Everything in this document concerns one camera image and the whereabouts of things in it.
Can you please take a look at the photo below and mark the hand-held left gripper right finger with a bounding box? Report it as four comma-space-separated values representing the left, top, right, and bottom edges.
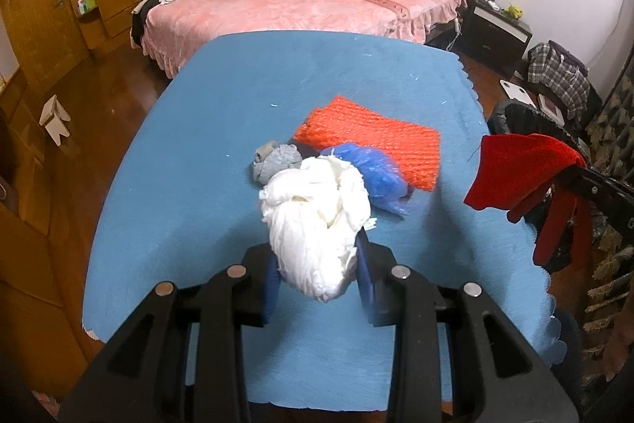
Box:
354, 230, 580, 423

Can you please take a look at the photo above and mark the dark nightstand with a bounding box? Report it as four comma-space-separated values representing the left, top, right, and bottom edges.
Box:
468, 0, 533, 67

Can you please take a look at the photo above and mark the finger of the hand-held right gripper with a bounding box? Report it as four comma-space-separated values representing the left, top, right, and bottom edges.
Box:
508, 164, 634, 233

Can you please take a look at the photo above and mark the orange knitted cloth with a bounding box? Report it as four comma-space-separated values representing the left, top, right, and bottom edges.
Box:
292, 95, 443, 192

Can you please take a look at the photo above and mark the white bathroom scale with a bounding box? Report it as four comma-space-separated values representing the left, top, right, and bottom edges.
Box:
498, 80, 528, 101

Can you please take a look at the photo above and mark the pink bedspread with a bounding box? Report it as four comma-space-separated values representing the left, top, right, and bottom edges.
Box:
141, 0, 469, 79

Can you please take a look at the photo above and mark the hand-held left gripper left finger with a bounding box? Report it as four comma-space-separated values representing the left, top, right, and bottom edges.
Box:
59, 245, 281, 423

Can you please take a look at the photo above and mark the scale with dark centre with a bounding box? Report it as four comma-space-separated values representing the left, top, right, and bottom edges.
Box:
537, 93, 565, 117

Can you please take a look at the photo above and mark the blue plastic bag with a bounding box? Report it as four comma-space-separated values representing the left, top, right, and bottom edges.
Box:
319, 143, 412, 218

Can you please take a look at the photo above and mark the grey crumpled cloth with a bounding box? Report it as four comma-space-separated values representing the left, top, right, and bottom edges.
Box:
252, 143, 304, 185

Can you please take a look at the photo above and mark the dark patterned curtain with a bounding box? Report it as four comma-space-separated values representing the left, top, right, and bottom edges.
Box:
579, 71, 634, 374

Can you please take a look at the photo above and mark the white cloth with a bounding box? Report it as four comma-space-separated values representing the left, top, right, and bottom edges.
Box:
258, 154, 377, 303

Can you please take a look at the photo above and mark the plaid bag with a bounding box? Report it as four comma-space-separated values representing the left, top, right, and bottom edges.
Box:
526, 42, 592, 121

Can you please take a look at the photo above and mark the blue scalloped table cloth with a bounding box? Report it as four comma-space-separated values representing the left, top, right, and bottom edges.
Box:
82, 31, 563, 406

